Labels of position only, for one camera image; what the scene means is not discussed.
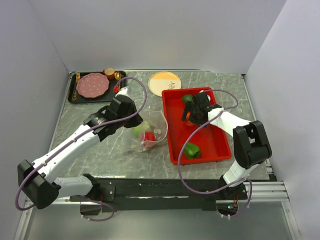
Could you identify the orange fruit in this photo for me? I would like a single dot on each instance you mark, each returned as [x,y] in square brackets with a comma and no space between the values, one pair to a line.
[188,123]

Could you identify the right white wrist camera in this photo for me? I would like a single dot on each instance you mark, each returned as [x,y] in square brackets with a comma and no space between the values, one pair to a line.
[208,96]

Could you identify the gold spoon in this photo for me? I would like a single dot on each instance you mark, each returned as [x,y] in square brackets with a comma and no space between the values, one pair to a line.
[118,76]

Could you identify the clear zip top bag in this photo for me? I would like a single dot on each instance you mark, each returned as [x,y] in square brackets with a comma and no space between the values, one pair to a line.
[159,127]

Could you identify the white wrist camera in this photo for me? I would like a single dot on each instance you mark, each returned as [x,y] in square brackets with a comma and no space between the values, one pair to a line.
[124,91]
[208,96]

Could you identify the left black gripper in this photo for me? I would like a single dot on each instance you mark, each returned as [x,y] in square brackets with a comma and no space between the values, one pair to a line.
[136,121]

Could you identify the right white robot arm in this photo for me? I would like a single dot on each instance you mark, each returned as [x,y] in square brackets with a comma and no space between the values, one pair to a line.
[251,146]

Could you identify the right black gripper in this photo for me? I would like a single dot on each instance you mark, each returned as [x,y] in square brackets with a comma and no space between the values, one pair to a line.
[190,107]

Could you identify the orange cup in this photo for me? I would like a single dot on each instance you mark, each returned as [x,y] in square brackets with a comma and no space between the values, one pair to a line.
[109,73]

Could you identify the aluminium rail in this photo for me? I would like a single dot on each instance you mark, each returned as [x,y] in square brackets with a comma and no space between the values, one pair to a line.
[270,191]

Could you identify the pink dotted plate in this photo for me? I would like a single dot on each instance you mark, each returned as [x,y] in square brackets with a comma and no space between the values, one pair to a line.
[93,85]

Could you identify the black serving tray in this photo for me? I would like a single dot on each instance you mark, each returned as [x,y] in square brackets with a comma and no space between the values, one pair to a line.
[107,97]

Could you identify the red apple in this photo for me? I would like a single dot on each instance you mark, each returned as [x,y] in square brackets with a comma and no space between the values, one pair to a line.
[148,136]

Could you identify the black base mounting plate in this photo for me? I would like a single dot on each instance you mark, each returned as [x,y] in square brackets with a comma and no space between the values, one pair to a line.
[90,209]

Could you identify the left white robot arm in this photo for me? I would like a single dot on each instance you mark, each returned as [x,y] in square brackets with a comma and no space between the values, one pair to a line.
[40,179]

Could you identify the green lime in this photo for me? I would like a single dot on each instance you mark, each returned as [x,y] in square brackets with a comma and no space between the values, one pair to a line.
[187,98]

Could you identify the green bell pepper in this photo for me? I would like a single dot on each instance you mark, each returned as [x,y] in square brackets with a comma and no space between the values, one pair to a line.
[192,151]

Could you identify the gold fork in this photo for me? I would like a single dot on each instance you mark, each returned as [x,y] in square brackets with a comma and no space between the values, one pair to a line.
[77,79]

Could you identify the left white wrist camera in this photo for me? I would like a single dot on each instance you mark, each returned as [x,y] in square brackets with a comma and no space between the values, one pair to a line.
[124,91]

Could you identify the beige round plate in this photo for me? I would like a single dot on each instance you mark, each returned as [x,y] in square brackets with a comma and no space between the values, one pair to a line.
[163,80]

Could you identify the light green apple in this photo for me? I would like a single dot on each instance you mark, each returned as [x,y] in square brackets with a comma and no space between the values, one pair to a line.
[137,131]

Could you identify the red plastic bin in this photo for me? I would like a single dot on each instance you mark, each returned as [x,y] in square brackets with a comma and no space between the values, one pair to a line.
[211,140]

